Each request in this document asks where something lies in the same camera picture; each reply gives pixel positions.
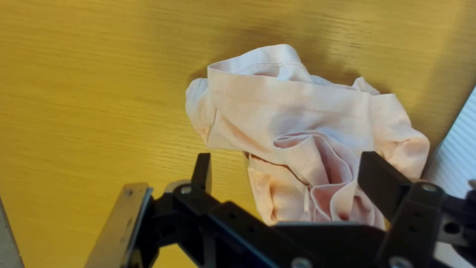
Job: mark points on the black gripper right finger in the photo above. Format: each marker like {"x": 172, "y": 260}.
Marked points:
{"x": 417, "y": 217}

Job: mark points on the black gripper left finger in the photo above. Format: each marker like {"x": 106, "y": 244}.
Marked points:
{"x": 203, "y": 223}

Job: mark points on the light pink printed shirt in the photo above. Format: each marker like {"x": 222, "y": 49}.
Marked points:
{"x": 298, "y": 113}

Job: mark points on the white plastic basket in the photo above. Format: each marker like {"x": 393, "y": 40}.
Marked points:
{"x": 462, "y": 148}

